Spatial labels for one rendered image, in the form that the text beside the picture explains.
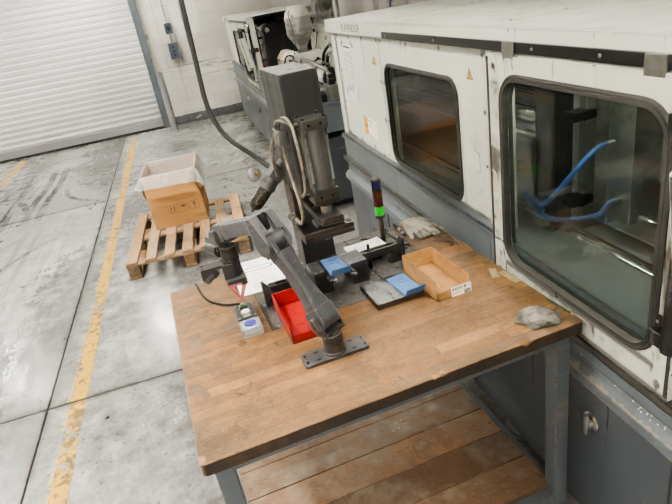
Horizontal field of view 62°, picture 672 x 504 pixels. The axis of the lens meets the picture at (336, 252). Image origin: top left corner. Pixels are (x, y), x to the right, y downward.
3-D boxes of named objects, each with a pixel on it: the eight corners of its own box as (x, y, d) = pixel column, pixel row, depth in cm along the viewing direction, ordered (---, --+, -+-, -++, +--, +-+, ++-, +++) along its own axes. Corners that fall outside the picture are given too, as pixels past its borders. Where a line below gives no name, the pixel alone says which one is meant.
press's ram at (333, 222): (308, 253, 189) (291, 170, 177) (288, 228, 212) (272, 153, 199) (357, 238, 194) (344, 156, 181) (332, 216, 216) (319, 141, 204)
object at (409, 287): (408, 298, 183) (407, 290, 182) (386, 280, 196) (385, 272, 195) (426, 291, 185) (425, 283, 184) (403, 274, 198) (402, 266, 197)
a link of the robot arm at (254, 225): (203, 228, 179) (256, 217, 156) (225, 217, 184) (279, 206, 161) (219, 262, 182) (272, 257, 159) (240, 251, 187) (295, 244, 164)
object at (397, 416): (276, 678, 172) (199, 466, 134) (225, 459, 258) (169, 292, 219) (576, 531, 199) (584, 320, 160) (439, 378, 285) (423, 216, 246)
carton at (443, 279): (437, 304, 182) (435, 283, 179) (404, 274, 204) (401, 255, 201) (471, 292, 185) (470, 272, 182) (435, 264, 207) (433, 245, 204)
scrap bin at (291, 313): (293, 344, 173) (289, 328, 171) (274, 308, 195) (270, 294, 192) (329, 332, 176) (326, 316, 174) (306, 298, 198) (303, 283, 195)
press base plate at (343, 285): (274, 337, 184) (272, 330, 183) (245, 277, 228) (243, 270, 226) (447, 279, 200) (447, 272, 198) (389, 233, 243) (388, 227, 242)
